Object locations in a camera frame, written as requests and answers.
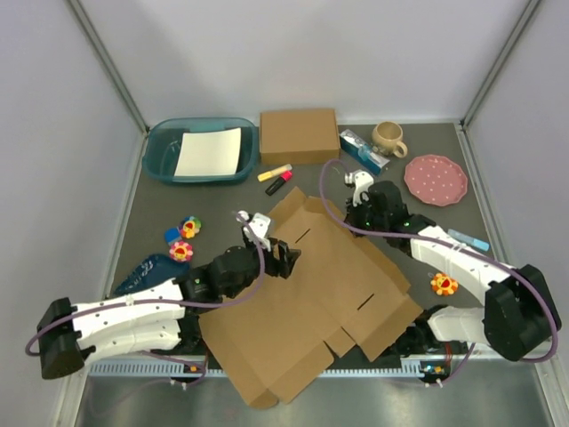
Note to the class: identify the pink dotted plate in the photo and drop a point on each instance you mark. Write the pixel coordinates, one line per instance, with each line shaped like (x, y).
(436, 180)

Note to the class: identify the orange plush flower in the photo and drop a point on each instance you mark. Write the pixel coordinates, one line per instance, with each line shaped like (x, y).
(443, 285)

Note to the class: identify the green yellow plush flower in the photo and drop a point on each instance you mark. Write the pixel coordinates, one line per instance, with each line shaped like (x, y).
(189, 227)

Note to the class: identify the dark blue patterned pouch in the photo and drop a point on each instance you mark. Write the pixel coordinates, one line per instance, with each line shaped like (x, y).
(152, 271)

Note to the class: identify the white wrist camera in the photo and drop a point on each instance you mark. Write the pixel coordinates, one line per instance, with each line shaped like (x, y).
(360, 181)
(255, 228)

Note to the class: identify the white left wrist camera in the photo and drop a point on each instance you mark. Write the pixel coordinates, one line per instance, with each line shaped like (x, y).
(255, 228)

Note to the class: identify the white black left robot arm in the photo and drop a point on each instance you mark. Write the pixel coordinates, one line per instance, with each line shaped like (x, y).
(160, 319)

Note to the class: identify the grey slotted cable duct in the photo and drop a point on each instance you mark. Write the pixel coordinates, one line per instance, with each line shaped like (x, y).
(410, 368)

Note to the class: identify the pink plush flower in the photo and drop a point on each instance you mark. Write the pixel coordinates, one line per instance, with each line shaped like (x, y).
(181, 251)

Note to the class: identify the white paper sheet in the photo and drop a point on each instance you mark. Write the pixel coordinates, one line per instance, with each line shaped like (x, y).
(210, 154)

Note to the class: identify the yellow highlighter pen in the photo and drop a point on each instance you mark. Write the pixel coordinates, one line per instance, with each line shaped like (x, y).
(274, 172)

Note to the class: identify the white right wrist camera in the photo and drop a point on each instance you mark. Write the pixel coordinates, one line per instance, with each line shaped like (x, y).
(360, 181)

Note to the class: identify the light blue marker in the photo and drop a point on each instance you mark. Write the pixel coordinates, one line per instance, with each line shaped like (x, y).
(468, 240)

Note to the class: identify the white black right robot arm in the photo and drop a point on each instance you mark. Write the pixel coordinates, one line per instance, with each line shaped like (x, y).
(516, 313)

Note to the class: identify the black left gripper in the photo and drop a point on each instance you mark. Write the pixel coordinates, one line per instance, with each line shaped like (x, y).
(283, 266)

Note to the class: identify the closed brown cardboard box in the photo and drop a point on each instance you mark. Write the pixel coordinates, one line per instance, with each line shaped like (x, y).
(298, 136)

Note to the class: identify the teal plastic bin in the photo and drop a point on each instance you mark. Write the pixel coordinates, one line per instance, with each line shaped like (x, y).
(164, 140)

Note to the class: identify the brown cardboard box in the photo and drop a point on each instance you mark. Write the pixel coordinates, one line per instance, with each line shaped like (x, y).
(298, 136)
(344, 292)

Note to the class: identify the beige ceramic mug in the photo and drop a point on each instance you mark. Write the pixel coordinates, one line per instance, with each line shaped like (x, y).
(388, 139)

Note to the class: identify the blue toothbrush package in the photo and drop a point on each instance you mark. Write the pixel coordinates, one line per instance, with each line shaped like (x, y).
(362, 152)

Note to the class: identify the black pink highlighter pen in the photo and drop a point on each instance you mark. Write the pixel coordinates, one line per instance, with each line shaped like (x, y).
(278, 183)

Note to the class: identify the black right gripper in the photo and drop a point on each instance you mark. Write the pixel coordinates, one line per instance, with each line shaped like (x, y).
(351, 215)

